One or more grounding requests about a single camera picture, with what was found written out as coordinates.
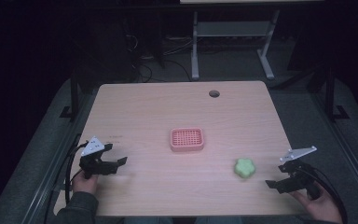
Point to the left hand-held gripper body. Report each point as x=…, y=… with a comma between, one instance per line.
x=91, y=160

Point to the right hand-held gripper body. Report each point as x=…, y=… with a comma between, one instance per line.
x=298, y=174

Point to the green flower-shaped soap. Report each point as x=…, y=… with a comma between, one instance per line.
x=244, y=168

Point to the pink slotted soap dish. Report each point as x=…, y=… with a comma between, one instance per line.
x=186, y=139

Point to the person's left hand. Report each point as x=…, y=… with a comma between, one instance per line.
x=84, y=184

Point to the person's right hand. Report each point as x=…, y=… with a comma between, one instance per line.
x=321, y=207

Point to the aluminium floor rail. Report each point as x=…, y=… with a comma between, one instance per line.
x=351, y=161
x=48, y=180

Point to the black metal frame post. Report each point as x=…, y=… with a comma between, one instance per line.
x=74, y=93
x=331, y=93

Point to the white metal desk frame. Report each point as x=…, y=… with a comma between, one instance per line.
x=234, y=29

